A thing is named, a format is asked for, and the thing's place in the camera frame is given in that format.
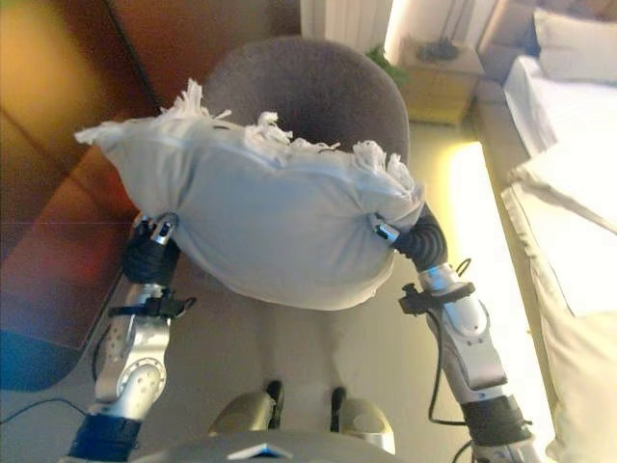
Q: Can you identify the green potted plant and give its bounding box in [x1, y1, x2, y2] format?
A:
[365, 43, 411, 88]

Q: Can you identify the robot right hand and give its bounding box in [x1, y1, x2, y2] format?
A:
[368, 202, 449, 266]

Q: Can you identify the white bed pillow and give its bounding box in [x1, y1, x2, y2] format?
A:
[533, 8, 617, 86]

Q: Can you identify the grey padded headboard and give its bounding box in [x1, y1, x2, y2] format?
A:
[476, 0, 617, 81]

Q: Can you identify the brown glossy wardrobe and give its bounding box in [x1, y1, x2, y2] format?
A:
[0, 0, 303, 351]

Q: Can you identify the white fringed cushion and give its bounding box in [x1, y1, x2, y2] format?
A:
[74, 79, 428, 311]

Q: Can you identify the white bed sheet mattress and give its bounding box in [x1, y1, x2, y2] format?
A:
[503, 55, 617, 160]

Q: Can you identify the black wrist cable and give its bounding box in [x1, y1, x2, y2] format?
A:
[426, 258, 476, 428]

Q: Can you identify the beige wooden nightstand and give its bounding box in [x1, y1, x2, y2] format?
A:
[399, 41, 486, 127]

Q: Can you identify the black table lamp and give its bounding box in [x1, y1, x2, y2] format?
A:
[416, 0, 471, 62]

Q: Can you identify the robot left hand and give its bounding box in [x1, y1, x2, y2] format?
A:
[121, 211, 182, 286]

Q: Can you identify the robot right leg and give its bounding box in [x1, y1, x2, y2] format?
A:
[330, 385, 396, 454]

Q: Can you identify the grey upholstered armchair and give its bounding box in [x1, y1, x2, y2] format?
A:
[204, 36, 411, 165]

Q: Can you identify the thin dark floor cable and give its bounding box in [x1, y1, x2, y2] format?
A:
[0, 397, 91, 425]

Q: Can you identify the silver robot torso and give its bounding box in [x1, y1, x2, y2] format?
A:
[139, 431, 387, 463]

